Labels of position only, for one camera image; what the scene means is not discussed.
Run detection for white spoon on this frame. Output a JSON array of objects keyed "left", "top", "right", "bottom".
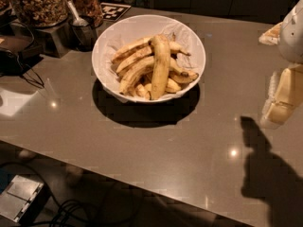
[{"left": 65, "top": 0, "right": 88, "bottom": 26}]

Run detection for dark cup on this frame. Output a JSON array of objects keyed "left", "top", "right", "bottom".
[{"left": 68, "top": 16, "right": 97, "bottom": 52}]

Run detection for black floor cables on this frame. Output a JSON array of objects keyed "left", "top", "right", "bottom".
[{"left": 0, "top": 161, "right": 143, "bottom": 227}]

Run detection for metal jar stand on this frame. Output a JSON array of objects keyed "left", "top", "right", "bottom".
[{"left": 33, "top": 22, "right": 71, "bottom": 58}]

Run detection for large yellow banana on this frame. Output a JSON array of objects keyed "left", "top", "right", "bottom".
[{"left": 151, "top": 34, "right": 170, "bottom": 100}]

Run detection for small banana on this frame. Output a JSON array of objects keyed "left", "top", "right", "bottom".
[
  {"left": 135, "top": 83, "right": 152, "bottom": 100},
  {"left": 165, "top": 79, "right": 182, "bottom": 94}
]

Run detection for upper left banana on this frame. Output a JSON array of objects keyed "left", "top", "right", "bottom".
[{"left": 111, "top": 36, "right": 190, "bottom": 63}]

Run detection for right brown-tipped banana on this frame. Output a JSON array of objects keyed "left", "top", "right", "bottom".
[{"left": 169, "top": 71, "right": 199, "bottom": 84}]

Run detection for small glass granola jar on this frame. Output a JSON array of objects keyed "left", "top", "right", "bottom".
[{"left": 73, "top": 0, "right": 103, "bottom": 27}]

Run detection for white bowl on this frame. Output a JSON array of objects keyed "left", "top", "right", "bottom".
[{"left": 91, "top": 14, "right": 206, "bottom": 104}]

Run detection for large glass nut jar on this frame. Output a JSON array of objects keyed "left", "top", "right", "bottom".
[{"left": 10, "top": 0, "right": 68, "bottom": 27}]

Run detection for grey box on floor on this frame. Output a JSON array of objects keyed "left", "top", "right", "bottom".
[{"left": 0, "top": 175, "right": 50, "bottom": 226}]

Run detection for black device on left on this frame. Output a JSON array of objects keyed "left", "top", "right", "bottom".
[{"left": 0, "top": 21, "right": 45, "bottom": 88}]

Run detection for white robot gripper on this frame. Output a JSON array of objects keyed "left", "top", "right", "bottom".
[{"left": 258, "top": 0, "right": 303, "bottom": 128}]

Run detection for small bottom banana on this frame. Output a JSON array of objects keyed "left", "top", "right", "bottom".
[{"left": 135, "top": 83, "right": 152, "bottom": 100}]

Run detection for black white marker tag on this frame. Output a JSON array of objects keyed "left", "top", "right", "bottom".
[{"left": 101, "top": 3, "right": 131, "bottom": 22}]

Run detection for small lower right banana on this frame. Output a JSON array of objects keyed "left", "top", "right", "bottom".
[{"left": 165, "top": 79, "right": 182, "bottom": 94}]

